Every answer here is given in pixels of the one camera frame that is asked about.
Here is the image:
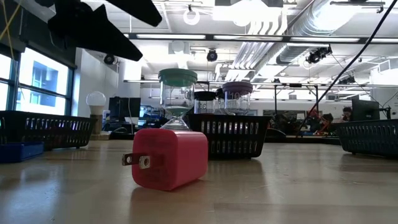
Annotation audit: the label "pink USB wall charger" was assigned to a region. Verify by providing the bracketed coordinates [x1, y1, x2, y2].
[121, 128, 209, 192]

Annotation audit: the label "red sand hourglass black caps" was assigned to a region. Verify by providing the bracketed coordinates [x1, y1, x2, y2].
[194, 90, 218, 115]

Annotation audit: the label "white light bulb on base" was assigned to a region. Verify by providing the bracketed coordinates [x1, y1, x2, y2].
[85, 91, 111, 141]

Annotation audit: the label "black ceiling spotlight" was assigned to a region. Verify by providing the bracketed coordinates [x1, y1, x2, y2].
[103, 52, 117, 66]
[306, 45, 333, 65]

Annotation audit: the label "person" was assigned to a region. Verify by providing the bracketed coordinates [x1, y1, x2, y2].
[341, 106, 354, 123]

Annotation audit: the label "long black cable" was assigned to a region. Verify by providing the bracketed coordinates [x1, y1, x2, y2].
[295, 0, 398, 138]

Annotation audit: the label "purple sand hourglass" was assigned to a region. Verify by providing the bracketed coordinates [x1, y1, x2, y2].
[221, 81, 254, 116]

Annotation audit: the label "black computer monitor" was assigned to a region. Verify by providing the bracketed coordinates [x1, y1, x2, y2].
[351, 98, 381, 122]
[108, 96, 142, 122]

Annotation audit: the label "blue digital timer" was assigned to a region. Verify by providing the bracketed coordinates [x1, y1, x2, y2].
[0, 141, 45, 164]

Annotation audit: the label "white ring light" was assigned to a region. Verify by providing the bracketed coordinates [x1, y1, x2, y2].
[182, 4, 201, 26]

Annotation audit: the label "teal sand hourglass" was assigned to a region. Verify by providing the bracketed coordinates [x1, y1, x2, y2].
[157, 68, 198, 131]

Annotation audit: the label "black overhead frame bar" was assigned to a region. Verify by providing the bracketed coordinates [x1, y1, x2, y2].
[124, 32, 398, 45]

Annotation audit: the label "black slotted plastic basket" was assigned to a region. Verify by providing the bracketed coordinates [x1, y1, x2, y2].
[186, 113, 273, 160]
[335, 119, 398, 158]
[0, 110, 98, 150]

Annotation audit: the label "black metal rack frame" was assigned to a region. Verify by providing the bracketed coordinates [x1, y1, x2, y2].
[193, 80, 320, 115]

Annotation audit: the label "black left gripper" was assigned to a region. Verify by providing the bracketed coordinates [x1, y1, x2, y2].
[34, 0, 163, 62]

